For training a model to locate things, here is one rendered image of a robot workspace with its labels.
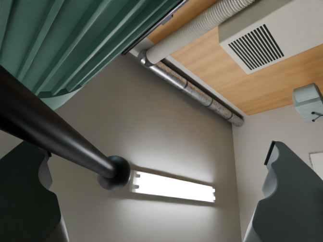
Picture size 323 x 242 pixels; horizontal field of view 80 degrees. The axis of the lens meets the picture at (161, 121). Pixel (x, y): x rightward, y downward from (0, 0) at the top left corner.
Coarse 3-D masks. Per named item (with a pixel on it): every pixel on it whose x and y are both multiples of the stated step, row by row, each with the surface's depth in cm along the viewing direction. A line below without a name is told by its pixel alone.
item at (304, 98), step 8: (296, 88) 186; (304, 88) 180; (312, 88) 175; (296, 96) 184; (304, 96) 180; (312, 96) 177; (320, 96) 181; (296, 104) 193; (304, 104) 188; (312, 104) 185; (320, 104) 184; (304, 112) 200; (312, 112) 197; (320, 112) 198; (312, 120) 213
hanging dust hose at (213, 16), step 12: (228, 0) 137; (240, 0) 134; (252, 0) 132; (204, 12) 151; (216, 12) 144; (228, 12) 142; (192, 24) 158; (204, 24) 153; (216, 24) 153; (168, 36) 178; (180, 36) 167; (192, 36) 164; (156, 48) 186; (168, 48) 179; (156, 60) 196
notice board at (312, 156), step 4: (316, 152) 243; (320, 152) 240; (312, 156) 244; (316, 156) 241; (320, 156) 239; (312, 160) 243; (316, 160) 240; (320, 160) 237; (312, 164) 241; (316, 164) 239; (320, 164) 236; (312, 168) 240; (316, 168) 237; (320, 168) 235; (316, 172) 236; (320, 172) 233; (320, 176) 232
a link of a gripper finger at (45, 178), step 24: (24, 144) 10; (0, 168) 8; (24, 168) 8; (48, 168) 9; (0, 192) 7; (24, 192) 7; (48, 192) 7; (0, 216) 6; (24, 216) 6; (48, 216) 6; (0, 240) 6; (24, 240) 6; (48, 240) 6
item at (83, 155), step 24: (0, 72) 4; (0, 96) 5; (24, 96) 5; (0, 120) 5; (24, 120) 6; (48, 120) 6; (48, 144) 7; (72, 144) 8; (96, 168) 13; (120, 168) 19
